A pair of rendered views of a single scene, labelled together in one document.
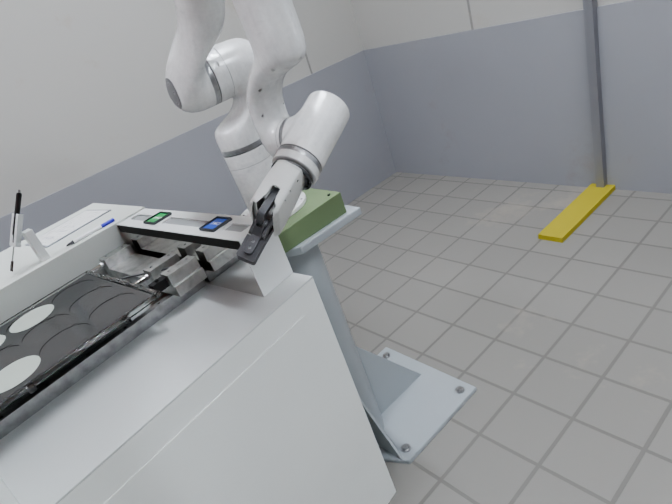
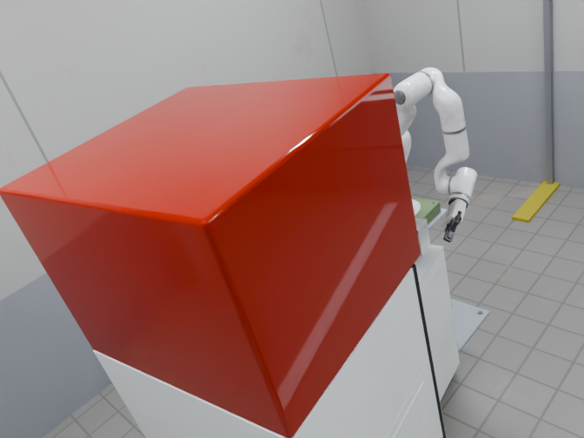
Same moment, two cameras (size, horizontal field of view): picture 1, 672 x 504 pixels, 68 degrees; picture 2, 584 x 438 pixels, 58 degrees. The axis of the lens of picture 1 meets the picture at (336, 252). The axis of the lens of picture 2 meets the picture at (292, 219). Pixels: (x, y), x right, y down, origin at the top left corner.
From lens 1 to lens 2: 1.52 m
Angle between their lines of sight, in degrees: 5
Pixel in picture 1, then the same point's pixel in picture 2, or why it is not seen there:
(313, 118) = (467, 181)
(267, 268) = (424, 242)
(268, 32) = (460, 150)
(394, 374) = not seen: hidden behind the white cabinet
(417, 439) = (461, 339)
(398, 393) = not seen: hidden behind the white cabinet
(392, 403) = not seen: hidden behind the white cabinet
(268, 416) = (428, 311)
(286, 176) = (462, 206)
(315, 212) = (429, 213)
